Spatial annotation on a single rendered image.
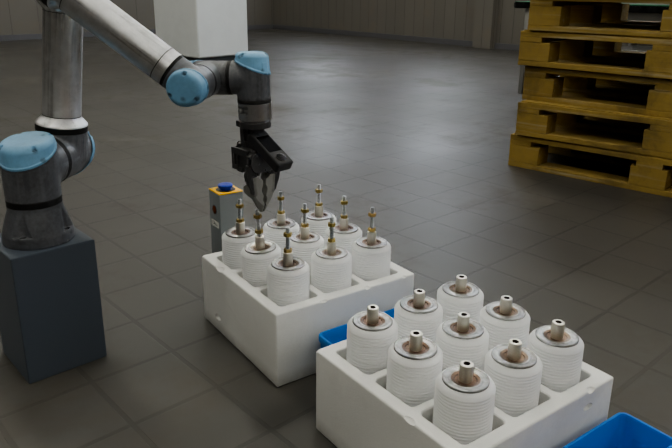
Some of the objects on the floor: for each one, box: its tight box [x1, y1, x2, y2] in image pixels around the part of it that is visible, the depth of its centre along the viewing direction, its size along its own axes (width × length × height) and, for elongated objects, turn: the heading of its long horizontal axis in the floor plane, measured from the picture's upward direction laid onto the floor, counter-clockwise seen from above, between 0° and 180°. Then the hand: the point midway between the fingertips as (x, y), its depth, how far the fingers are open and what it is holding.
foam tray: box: [316, 337, 613, 448], centre depth 127 cm, size 39×39×18 cm
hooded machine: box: [150, 0, 248, 61], centre depth 736 cm, size 83×74×170 cm
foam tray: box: [202, 251, 414, 387], centre depth 170 cm, size 39×39×18 cm
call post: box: [209, 190, 243, 253], centre depth 187 cm, size 7×7×31 cm
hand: (264, 206), depth 155 cm, fingers closed
